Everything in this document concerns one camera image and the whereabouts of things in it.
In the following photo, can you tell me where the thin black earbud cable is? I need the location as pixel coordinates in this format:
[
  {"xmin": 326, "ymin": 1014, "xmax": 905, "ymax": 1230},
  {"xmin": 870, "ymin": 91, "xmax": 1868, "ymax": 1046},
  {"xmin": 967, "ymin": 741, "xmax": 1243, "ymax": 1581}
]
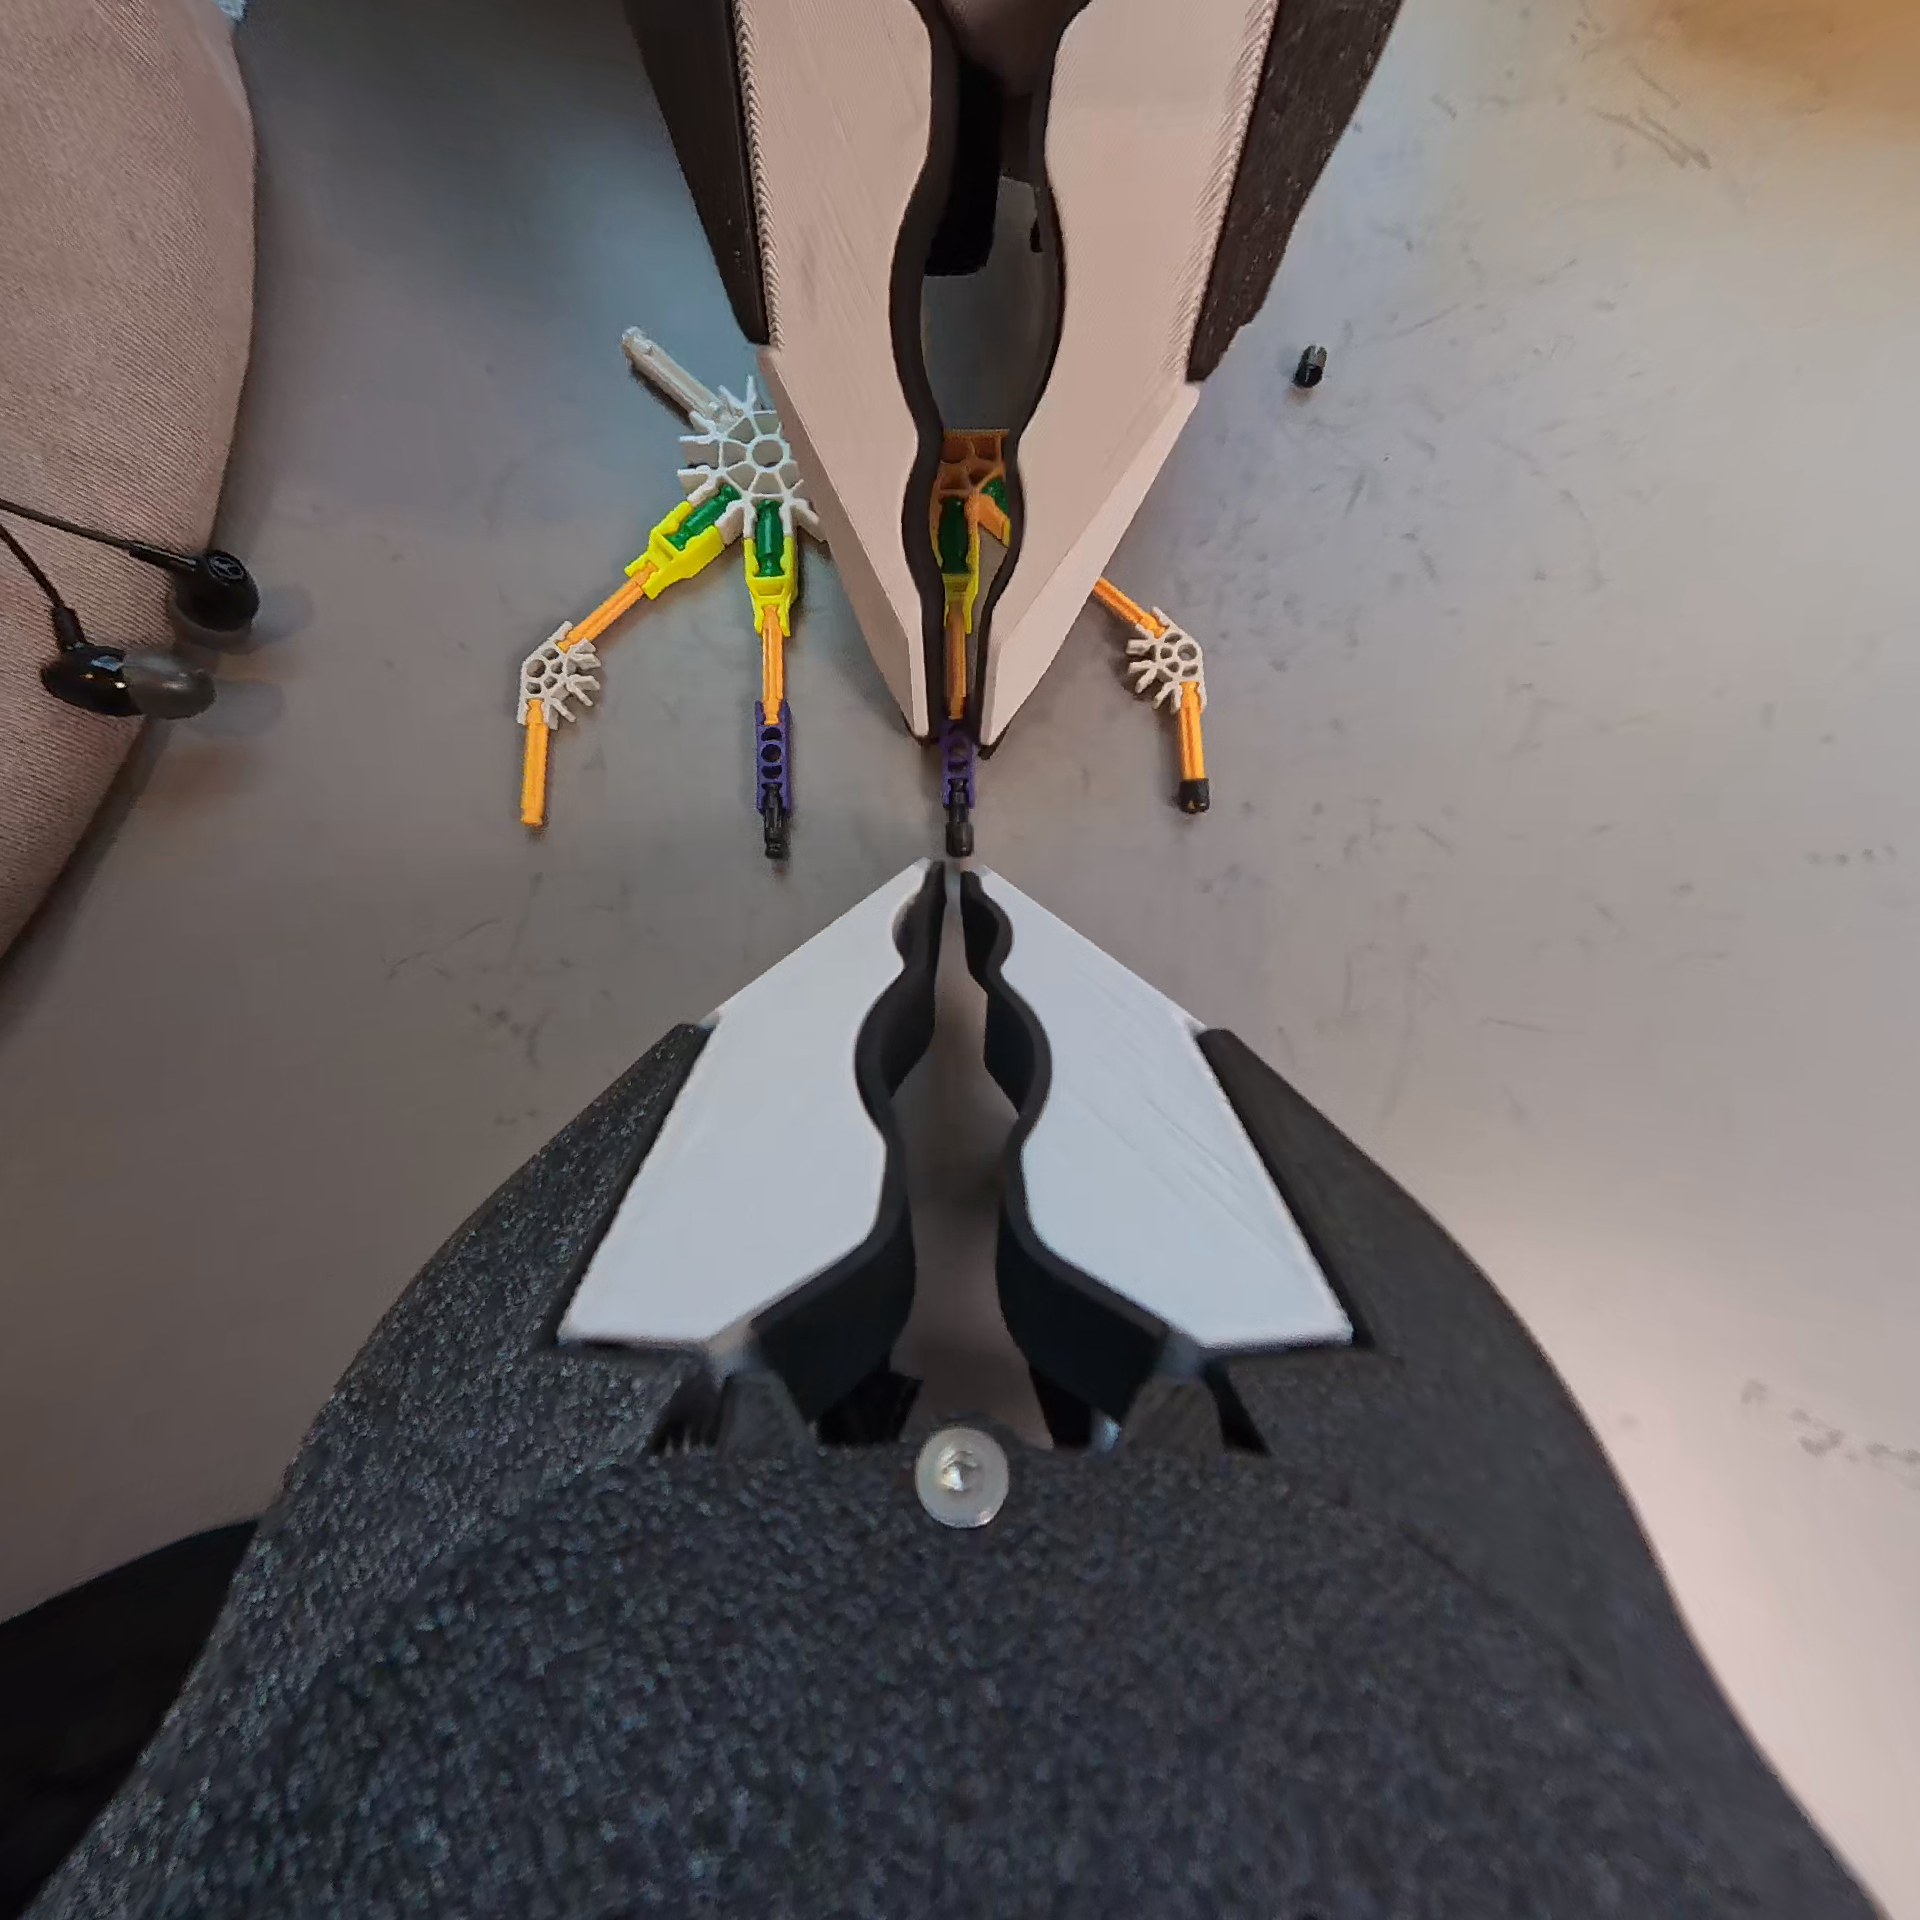
[
  {"xmin": 0, "ymin": 525, "xmax": 84, "ymax": 653},
  {"xmin": 0, "ymin": 502, "xmax": 153, "ymax": 566}
]

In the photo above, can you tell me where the black earbud with clear tip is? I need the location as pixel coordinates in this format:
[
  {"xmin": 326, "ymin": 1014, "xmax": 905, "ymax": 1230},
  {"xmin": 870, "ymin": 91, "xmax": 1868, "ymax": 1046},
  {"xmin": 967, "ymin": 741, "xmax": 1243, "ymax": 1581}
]
[{"xmin": 38, "ymin": 642, "xmax": 219, "ymax": 721}]

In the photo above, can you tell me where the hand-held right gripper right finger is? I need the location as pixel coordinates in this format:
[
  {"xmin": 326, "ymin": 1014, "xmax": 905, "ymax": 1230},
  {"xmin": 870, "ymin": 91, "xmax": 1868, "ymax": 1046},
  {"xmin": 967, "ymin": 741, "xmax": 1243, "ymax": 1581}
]
[{"xmin": 958, "ymin": 866, "xmax": 1355, "ymax": 1443}]

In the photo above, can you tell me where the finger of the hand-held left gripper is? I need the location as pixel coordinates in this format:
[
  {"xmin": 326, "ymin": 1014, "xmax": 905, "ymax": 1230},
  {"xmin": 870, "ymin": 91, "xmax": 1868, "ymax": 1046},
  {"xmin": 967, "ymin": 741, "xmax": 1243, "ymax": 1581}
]
[
  {"xmin": 731, "ymin": 0, "xmax": 950, "ymax": 741},
  {"xmin": 965, "ymin": 0, "xmax": 1279, "ymax": 746}
]

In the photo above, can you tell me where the colourful rod-and-connector toy animal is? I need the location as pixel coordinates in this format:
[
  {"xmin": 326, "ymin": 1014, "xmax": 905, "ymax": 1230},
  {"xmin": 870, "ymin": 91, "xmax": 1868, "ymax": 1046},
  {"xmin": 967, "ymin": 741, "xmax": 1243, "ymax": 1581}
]
[{"xmin": 517, "ymin": 327, "xmax": 1214, "ymax": 859}]

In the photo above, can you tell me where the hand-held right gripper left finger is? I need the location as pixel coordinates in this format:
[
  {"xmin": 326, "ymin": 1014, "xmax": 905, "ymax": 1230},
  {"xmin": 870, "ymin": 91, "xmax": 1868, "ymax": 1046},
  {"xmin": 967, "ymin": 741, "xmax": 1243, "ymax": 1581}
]
[{"xmin": 555, "ymin": 856, "xmax": 947, "ymax": 1439}]

